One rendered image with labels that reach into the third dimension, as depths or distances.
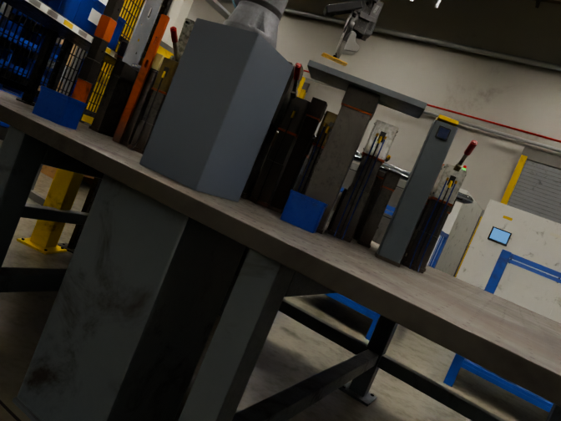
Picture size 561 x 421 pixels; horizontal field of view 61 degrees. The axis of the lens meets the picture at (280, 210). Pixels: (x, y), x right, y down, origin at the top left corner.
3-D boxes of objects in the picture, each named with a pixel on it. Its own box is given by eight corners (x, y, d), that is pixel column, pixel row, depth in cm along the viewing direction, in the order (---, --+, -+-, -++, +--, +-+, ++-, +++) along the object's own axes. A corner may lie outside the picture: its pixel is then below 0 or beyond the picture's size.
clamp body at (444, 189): (419, 271, 163) (462, 174, 161) (424, 276, 151) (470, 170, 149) (399, 263, 164) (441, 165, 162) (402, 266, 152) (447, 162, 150)
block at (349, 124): (323, 233, 151) (379, 101, 148) (321, 234, 143) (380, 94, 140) (295, 220, 152) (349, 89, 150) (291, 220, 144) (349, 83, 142)
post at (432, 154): (396, 264, 147) (454, 132, 144) (399, 267, 139) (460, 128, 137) (374, 255, 148) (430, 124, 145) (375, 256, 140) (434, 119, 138)
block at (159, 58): (131, 147, 181) (167, 58, 179) (127, 146, 177) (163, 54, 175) (123, 144, 181) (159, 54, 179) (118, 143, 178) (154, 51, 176)
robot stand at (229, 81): (194, 190, 113) (259, 32, 111) (138, 164, 122) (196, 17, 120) (238, 202, 131) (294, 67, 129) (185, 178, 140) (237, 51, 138)
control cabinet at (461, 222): (426, 279, 1132) (467, 184, 1119) (447, 289, 1106) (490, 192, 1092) (399, 276, 925) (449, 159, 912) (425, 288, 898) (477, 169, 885)
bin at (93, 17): (115, 52, 193) (127, 22, 193) (62, 18, 164) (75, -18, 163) (84, 40, 198) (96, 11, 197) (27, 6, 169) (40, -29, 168)
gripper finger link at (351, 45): (353, 62, 144) (365, 34, 145) (336, 54, 144) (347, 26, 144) (351, 65, 148) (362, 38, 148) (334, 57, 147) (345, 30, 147)
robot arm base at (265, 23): (255, 35, 114) (271, -3, 114) (209, 23, 121) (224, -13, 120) (282, 61, 128) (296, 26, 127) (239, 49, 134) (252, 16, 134)
